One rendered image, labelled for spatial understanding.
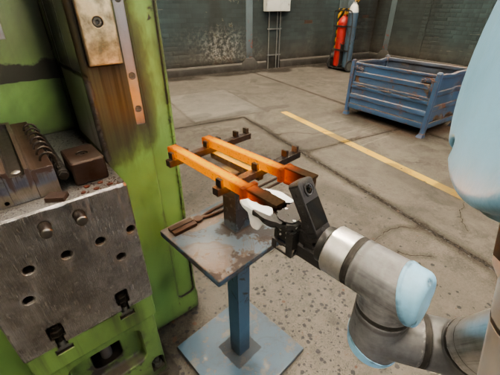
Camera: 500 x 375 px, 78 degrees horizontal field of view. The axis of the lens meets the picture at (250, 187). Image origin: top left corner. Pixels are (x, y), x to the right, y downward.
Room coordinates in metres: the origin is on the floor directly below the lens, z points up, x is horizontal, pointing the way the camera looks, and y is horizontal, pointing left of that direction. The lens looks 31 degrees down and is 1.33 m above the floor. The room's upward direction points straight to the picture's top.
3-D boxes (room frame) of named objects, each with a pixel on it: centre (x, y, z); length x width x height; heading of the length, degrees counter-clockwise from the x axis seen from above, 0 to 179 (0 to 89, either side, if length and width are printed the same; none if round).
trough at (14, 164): (0.79, 0.68, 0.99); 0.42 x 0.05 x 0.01; 40
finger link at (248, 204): (0.52, -0.01, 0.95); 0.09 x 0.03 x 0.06; 58
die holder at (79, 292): (0.81, 0.66, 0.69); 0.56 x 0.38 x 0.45; 40
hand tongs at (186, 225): (0.96, 0.03, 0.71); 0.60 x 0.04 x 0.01; 133
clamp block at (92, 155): (0.77, 0.46, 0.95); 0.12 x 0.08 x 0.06; 40
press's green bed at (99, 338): (0.81, 0.66, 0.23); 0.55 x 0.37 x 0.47; 40
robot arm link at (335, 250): (0.41, -0.17, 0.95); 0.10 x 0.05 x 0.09; 133
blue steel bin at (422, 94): (4.02, -1.97, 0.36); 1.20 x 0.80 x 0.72; 34
